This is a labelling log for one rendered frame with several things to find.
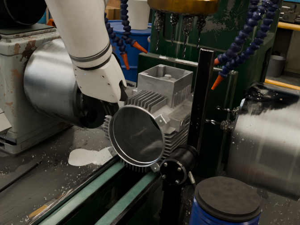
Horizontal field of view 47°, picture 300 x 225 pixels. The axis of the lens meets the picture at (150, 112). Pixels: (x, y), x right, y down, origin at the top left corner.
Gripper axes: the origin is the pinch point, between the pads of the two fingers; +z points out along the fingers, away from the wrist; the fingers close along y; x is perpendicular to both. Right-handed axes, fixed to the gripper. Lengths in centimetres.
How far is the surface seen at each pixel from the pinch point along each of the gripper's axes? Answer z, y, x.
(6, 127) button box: -5.4, -15.2, -16.6
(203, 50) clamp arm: -11.8, 18.8, 11.5
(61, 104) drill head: 8.3, -19.5, 1.4
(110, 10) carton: 290, -323, 394
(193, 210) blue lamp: -29, 34, -27
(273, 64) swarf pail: 306, -20, 355
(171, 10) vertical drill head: -12.2, 6.7, 22.1
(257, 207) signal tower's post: -30, 39, -25
